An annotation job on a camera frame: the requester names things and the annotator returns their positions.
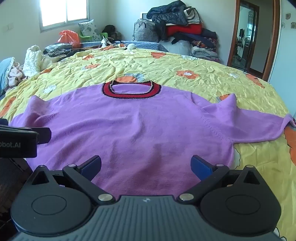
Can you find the red blanket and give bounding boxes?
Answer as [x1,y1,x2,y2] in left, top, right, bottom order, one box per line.
[165,23,204,37]

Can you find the floral pillow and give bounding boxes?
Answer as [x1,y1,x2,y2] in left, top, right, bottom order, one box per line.
[78,19,102,42]

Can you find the light blue cloth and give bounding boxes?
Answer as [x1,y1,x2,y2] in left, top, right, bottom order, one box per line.
[0,57,15,93]

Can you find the orange plastic bag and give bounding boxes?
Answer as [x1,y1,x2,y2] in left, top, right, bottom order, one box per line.
[57,30,81,48]

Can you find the black bag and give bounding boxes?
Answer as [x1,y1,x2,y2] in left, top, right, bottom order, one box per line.
[102,25,122,40]

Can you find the dark puffer jacket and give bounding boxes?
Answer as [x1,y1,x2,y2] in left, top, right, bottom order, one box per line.
[146,0,189,41]

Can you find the pink cloth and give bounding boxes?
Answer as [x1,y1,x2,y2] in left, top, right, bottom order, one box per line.
[7,61,25,87]

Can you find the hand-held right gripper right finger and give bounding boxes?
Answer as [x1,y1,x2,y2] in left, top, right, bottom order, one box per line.
[177,155,266,205]

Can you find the yellow carrot print bedspread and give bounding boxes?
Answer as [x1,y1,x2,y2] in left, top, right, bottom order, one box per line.
[0,45,296,241]

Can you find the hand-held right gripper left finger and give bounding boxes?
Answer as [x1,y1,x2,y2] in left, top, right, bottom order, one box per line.
[31,155,116,205]

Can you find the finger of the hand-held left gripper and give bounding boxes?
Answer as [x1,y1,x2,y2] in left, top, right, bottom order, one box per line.
[9,126,52,144]

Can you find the wooden door frame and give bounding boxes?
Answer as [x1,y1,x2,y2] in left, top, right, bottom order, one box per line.
[227,0,281,81]

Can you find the light blue quilt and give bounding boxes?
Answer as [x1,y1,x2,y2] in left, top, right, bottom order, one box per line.
[80,40,169,52]

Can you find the houndstooth bag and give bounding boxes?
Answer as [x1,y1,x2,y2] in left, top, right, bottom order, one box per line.
[131,19,160,43]

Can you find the white black trimmed garment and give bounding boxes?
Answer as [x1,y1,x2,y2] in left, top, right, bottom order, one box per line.
[184,6,203,25]

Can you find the white plastic bag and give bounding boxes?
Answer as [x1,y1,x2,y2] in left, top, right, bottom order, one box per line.
[165,40,192,56]

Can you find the window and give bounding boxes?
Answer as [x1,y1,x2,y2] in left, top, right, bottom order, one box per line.
[38,0,90,33]

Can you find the green plastic chair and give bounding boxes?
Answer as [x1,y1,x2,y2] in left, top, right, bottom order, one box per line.
[79,30,109,42]

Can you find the leopard print cloth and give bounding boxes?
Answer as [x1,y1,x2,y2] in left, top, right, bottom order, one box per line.
[43,42,74,58]

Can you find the white quilted jacket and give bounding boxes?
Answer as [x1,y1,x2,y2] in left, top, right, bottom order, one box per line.
[23,45,52,77]

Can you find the purple knit sweater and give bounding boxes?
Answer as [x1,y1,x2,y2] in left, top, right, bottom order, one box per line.
[9,79,296,200]

